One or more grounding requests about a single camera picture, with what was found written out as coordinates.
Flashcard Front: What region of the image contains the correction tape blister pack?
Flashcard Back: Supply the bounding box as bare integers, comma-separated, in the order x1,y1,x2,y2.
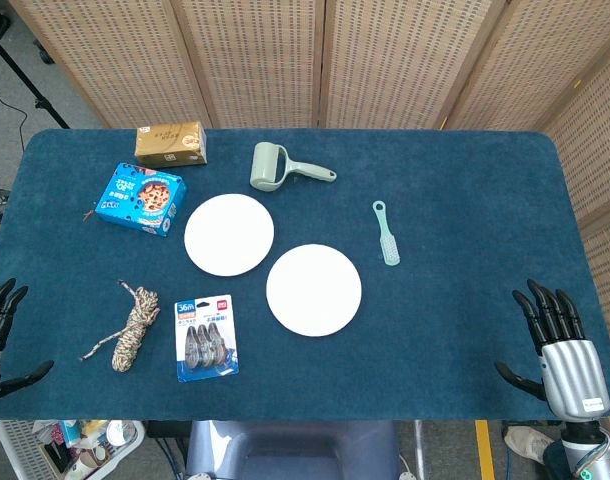
173,293,240,384

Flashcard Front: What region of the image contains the white sneaker shoe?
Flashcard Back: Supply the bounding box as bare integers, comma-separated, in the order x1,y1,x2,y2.
503,426,556,465

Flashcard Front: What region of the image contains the white round plate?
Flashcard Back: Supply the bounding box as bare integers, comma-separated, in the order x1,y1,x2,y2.
183,193,276,277
265,243,363,337

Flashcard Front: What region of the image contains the white plastic storage basket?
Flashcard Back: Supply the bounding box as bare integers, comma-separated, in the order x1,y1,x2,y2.
0,419,146,480

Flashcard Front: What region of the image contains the gold cardboard box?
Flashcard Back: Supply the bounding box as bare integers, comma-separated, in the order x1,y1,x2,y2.
134,120,209,169

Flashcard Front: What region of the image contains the blue cookie box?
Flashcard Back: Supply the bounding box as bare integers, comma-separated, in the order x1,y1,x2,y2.
94,161,189,238

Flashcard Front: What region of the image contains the green handled scrub brush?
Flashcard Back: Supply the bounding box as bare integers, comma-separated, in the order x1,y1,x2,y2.
371,200,401,267

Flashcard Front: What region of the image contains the black tripod stand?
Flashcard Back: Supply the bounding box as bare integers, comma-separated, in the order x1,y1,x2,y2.
0,24,71,130

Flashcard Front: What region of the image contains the black floor cable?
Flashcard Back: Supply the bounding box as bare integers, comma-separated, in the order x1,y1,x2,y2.
0,79,29,151

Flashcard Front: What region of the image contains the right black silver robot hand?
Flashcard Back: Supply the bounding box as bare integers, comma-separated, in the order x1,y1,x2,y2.
494,278,610,420

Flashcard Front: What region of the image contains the dark blue table cloth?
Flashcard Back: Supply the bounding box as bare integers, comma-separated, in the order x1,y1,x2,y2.
0,128,610,422

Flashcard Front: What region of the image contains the braided multicolour rope bundle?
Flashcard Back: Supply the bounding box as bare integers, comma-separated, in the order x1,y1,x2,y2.
79,279,161,373

